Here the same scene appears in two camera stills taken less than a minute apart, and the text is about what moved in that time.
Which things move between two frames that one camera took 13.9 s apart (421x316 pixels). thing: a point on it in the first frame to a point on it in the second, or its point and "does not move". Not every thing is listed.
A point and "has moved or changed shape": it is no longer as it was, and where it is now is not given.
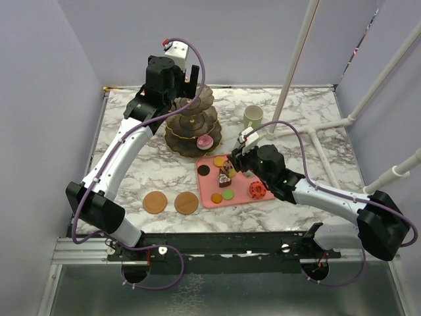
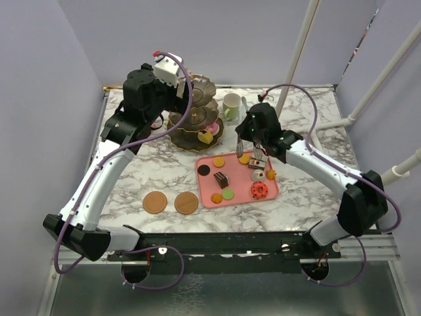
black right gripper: [239, 156] to [241, 130]
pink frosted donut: [204, 142] to [213, 128]
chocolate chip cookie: [216, 198] does not move
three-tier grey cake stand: [195, 132] has moved or changed shape
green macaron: [227, 194] does not move
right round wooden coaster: [186, 203] does not move
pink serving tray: [222, 184] does not move
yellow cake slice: [231, 172] to [205, 136]
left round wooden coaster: [154, 202] does not move
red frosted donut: [257, 189] does not move
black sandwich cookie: [203, 170] does not move
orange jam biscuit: [219, 161] does not move
